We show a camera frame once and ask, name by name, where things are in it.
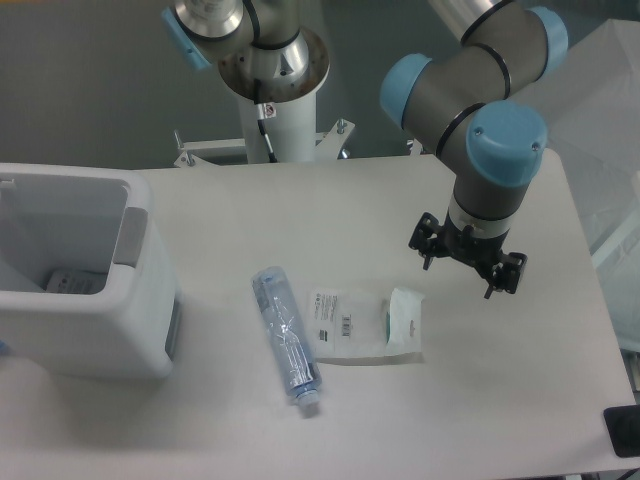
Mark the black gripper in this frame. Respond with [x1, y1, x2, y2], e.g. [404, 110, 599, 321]
[408, 212, 528, 299]

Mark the white plastic packaging bag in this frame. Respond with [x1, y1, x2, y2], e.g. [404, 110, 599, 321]
[304, 287, 424, 365]

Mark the crushed clear plastic bottle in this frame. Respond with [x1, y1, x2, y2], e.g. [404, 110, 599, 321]
[251, 266, 322, 418]

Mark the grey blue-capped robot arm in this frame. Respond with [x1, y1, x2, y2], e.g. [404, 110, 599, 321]
[161, 1, 568, 294]

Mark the trash inside the can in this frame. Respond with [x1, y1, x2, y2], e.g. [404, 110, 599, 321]
[46, 269, 107, 295]

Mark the white plastic trash can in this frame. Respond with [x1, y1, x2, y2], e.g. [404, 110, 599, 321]
[1, 163, 181, 378]

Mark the black device at table edge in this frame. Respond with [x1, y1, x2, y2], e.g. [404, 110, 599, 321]
[603, 405, 639, 458]

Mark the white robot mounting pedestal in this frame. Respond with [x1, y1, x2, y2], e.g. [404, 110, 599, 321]
[174, 27, 355, 167]

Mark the black cable on pedestal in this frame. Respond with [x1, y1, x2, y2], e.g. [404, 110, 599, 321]
[252, 78, 279, 164]

